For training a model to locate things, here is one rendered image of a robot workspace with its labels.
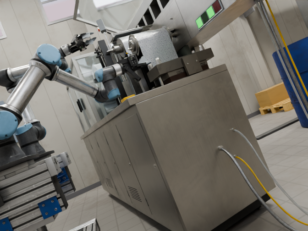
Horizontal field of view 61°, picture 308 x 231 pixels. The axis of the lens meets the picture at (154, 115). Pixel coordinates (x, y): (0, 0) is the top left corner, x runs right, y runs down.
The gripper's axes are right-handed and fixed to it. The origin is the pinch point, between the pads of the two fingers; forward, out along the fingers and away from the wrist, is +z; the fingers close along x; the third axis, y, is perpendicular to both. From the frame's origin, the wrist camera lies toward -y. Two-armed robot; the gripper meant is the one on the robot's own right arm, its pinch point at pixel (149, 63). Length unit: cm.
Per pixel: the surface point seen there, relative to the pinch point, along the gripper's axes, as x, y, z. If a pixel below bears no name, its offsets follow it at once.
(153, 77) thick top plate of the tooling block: -11.2, -10.9, -6.4
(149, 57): -0.3, 3.9, 1.3
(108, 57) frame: 33.0, 21.2, -13.1
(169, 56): -0.2, 0.5, 15.3
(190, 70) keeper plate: -21.9, -15.8, 12.3
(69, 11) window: 322, 209, 47
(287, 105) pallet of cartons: 175, -99, 296
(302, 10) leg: -72, -14, 46
